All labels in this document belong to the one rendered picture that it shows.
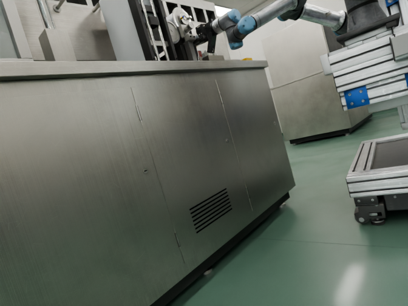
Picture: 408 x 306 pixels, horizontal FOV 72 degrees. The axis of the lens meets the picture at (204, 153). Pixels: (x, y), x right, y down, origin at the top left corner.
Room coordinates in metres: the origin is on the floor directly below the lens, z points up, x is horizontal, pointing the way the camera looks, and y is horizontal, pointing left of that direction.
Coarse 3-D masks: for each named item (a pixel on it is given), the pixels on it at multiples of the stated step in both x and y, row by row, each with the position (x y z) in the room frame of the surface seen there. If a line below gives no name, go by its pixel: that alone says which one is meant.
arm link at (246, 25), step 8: (280, 0) 1.45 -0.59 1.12; (288, 0) 1.46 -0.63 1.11; (296, 0) 1.46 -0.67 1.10; (304, 0) 1.50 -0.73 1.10; (264, 8) 1.43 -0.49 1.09; (272, 8) 1.43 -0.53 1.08; (280, 8) 1.45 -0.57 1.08; (288, 8) 1.48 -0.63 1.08; (296, 8) 1.56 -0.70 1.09; (248, 16) 1.38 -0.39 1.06; (256, 16) 1.41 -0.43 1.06; (264, 16) 1.42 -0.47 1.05; (272, 16) 1.44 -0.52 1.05; (240, 24) 1.38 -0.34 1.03; (248, 24) 1.37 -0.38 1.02; (256, 24) 1.41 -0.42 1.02; (264, 24) 1.46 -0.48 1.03; (240, 32) 1.41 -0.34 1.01; (248, 32) 1.39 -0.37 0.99
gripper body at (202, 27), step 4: (212, 20) 1.62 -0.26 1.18; (200, 24) 1.64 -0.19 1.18; (204, 24) 1.65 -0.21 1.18; (208, 24) 1.62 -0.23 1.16; (196, 28) 1.66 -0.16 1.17; (200, 28) 1.64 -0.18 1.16; (204, 28) 1.64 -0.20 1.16; (208, 28) 1.63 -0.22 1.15; (196, 32) 1.67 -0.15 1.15; (200, 32) 1.65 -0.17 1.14; (204, 32) 1.63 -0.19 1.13; (208, 32) 1.63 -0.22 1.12; (212, 32) 1.60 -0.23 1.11; (200, 36) 1.65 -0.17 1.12; (204, 36) 1.64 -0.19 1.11; (208, 36) 1.64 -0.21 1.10; (200, 40) 1.66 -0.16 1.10; (204, 40) 1.67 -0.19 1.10
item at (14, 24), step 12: (0, 0) 0.82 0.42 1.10; (12, 0) 0.83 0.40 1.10; (12, 12) 0.82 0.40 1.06; (12, 24) 0.81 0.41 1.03; (12, 36) 0.82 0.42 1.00; (24, 36) 0.83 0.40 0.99; (24, 48) 0.82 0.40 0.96; (0, 60) 0.77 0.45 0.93; (12, 60) 0.79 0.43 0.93; (24, 60) 0.81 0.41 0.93
